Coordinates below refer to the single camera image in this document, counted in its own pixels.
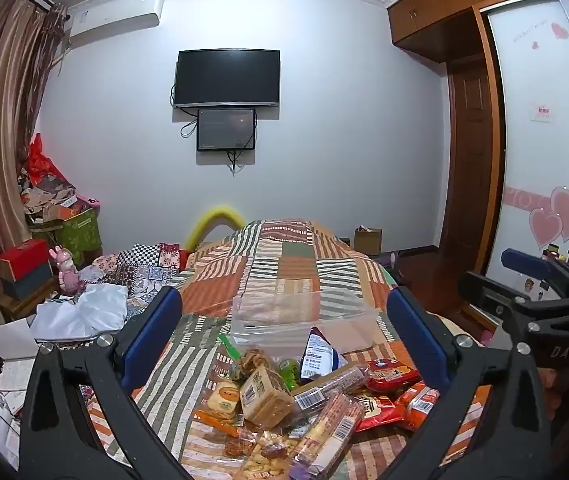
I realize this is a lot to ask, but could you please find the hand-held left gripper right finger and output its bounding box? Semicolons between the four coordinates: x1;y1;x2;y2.
378;285;552;480

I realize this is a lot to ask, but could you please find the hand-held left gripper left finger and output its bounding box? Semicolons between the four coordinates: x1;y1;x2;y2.
19;285;194;480

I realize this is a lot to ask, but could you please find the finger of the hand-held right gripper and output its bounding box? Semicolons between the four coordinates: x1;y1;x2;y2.
501;248;569;297
458;271;555;333

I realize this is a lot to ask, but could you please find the small red snack packet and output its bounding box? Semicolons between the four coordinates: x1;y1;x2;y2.
365;357;421;393

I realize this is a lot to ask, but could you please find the long biscuit packet barcode label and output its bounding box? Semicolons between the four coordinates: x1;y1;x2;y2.
291;362;369;413

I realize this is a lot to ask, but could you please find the dark blue white-label snack packet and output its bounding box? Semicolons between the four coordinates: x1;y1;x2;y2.
300;326;349;380

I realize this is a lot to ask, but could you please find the clear plastic container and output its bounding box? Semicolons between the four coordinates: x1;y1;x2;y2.
229;290;381;357

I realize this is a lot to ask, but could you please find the long wafer biscuit packet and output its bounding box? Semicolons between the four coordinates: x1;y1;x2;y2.
289;392;365;480

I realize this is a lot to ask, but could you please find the green snack packet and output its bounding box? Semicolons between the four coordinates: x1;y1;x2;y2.
277;357;301;389

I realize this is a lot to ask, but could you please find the orange-red snack packet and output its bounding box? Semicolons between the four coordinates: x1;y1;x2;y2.
397;382;440;431

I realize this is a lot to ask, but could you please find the checked floral quilt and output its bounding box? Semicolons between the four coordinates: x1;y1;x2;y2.
77;242;195;321

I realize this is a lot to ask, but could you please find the white cloth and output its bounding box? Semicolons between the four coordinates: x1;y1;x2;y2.
29;282;130;343

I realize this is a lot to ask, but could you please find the red chip bag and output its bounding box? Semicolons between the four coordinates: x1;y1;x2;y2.
353;394;406;433

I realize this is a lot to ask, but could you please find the yellow round cake packet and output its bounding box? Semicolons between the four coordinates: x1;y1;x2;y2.
204;380;242;423

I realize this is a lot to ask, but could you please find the orange stick snack packet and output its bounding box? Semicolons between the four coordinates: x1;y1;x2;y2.
193;409;240;438

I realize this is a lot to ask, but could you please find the pink toy rabbit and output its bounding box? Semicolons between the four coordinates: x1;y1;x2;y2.
48;245;86;295

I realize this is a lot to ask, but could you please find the small cardboard box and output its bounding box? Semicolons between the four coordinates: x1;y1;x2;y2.
354;226;383;256

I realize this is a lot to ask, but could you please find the beige bread packet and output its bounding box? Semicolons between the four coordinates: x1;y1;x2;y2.
239;364;296;430

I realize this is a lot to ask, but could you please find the green storage box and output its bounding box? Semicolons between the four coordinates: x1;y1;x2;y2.
32;207;102;268

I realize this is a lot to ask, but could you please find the small brown snack packet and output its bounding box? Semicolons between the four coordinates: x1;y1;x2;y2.
224;427;258;460

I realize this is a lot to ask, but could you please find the yellow foam tube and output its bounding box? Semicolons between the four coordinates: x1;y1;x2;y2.
184;205;246;252

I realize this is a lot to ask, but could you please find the white notebook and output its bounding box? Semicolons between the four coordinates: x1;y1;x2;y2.
0;317;40;361

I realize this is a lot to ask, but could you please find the striped patchwork bedspread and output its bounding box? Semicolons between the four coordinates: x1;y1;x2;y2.
79;217;495;480

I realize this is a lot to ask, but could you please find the red box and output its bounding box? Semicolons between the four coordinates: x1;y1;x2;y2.
0;238;51;282

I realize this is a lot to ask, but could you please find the clear peanut packet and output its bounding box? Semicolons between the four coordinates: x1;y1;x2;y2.
237;430;310;480

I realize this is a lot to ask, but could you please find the pile of papers and bags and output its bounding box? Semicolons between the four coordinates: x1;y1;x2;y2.
18;170;101;225

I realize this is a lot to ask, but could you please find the red plastic bag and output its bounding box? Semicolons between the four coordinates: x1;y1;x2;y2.
27;132;68;187

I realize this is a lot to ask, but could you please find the wooden overhead cabinet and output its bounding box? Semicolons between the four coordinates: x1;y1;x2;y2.
385;0;565;63

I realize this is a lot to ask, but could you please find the white air conditioner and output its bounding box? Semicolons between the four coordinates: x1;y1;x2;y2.
67;0;165;50

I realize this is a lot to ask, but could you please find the small black wall monitor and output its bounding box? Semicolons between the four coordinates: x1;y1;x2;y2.
196;107;257;152

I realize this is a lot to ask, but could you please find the black wall television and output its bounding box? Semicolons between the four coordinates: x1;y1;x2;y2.
173;49;281;109

